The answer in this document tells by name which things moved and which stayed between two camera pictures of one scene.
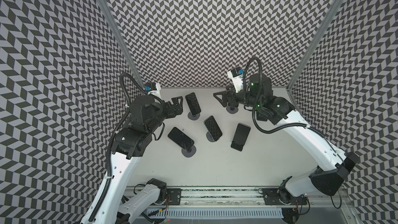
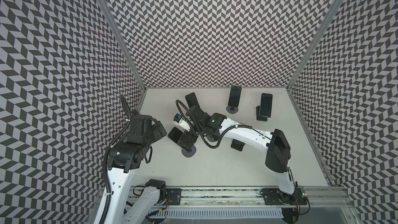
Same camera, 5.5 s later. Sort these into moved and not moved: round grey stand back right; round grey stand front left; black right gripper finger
Moved: black right gripper finger
Not moved: round grey stand back right; round grey stand front left
